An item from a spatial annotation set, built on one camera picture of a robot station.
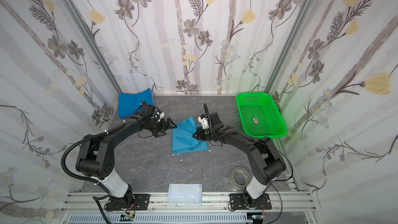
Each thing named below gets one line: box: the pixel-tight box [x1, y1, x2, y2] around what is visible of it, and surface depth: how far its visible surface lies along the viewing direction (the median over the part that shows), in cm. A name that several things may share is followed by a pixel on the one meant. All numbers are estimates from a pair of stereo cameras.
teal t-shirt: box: [171, 116, 210, 154], surface depth 92 cm
